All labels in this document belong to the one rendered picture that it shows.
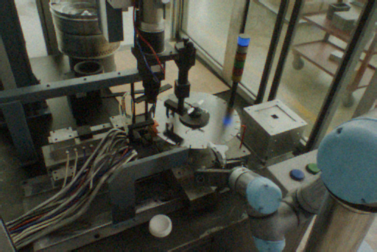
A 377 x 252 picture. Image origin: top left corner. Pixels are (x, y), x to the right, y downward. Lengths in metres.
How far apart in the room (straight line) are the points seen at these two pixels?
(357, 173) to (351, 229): 0.14
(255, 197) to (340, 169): 0.28
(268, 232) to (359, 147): 0.40
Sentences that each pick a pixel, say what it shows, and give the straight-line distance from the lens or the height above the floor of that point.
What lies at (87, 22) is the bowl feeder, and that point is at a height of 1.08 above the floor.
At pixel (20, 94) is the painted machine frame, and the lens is 1.18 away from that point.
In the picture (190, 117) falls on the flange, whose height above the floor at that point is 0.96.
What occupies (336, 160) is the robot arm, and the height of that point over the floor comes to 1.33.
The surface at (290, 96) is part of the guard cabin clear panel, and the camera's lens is 1.45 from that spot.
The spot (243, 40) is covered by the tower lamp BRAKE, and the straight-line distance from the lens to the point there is 1.29.
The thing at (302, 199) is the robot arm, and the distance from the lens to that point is 0.88.
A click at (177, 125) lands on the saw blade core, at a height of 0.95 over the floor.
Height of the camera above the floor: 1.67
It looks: 39 degrees down
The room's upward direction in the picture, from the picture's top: 6 degrees clockwise
